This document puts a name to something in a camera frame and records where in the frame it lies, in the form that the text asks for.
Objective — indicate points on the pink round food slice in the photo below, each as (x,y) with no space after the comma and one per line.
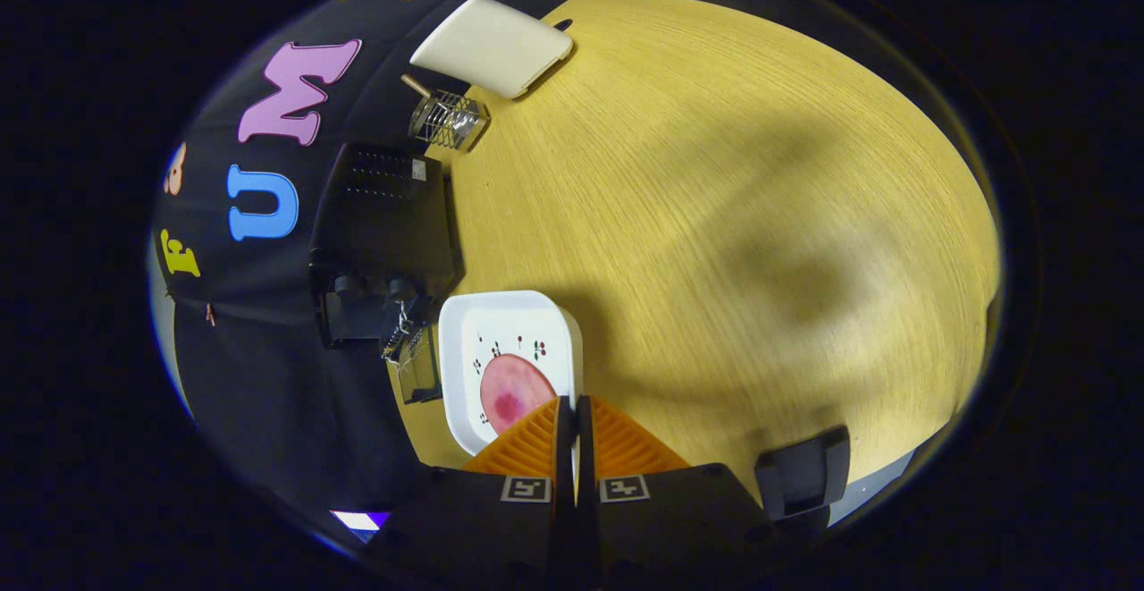
(509,390)

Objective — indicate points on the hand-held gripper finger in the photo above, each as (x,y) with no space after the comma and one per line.
(585,448)
(565,448)

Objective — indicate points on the cream white box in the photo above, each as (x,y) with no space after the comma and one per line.
(492,46)

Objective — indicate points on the wooden stick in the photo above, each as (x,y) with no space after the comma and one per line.
(415,85)

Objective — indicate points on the black table clamp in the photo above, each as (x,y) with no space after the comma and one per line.
(804,475)

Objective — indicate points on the black toaster oven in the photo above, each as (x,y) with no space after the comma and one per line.
(384,215)

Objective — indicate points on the white square plate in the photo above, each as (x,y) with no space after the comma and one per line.
(527,318)

